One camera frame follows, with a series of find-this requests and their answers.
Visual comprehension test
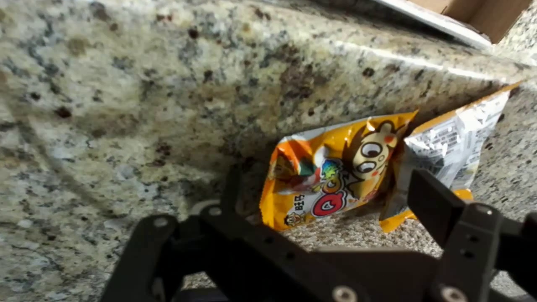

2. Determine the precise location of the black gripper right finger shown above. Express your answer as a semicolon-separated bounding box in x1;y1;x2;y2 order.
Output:
408;169;537;302

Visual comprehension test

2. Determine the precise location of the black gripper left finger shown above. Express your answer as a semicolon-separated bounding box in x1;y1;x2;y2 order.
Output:
100;164;371;302

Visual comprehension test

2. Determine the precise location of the white yellow snack sachet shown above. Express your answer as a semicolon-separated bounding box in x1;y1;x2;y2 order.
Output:
380;82;519;233

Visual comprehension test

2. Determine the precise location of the yellow cartoon snack sachet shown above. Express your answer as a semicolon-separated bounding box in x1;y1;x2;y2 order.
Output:
259;110;417;229

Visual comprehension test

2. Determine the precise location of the shallow cardboard box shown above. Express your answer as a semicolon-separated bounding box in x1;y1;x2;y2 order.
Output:
376;0;534;48

